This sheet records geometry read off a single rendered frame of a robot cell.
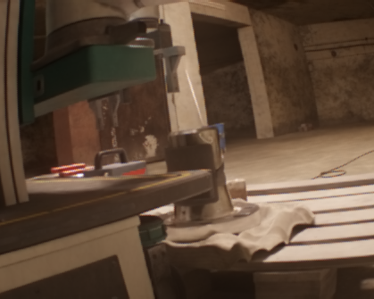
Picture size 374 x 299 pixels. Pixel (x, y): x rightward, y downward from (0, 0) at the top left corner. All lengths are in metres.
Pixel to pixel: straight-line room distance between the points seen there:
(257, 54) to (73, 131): 5.09
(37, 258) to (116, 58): 0.33
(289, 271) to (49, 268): 0.45
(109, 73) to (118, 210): 0.19
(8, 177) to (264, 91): 8.83
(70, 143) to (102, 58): 4.81
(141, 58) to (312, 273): 0.46
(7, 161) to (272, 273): 0.51
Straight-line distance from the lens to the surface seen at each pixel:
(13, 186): 0.69
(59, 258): 0.52
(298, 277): 0.77
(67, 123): 5.46
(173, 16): 7.03
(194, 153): 1.00
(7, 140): 0.69
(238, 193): 1.35
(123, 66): 0.66
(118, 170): 1.45
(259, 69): 9.41
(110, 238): 0.58
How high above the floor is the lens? 0.40
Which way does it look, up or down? 3 degrees down
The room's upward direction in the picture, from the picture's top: 8 degrees counter-clockwise
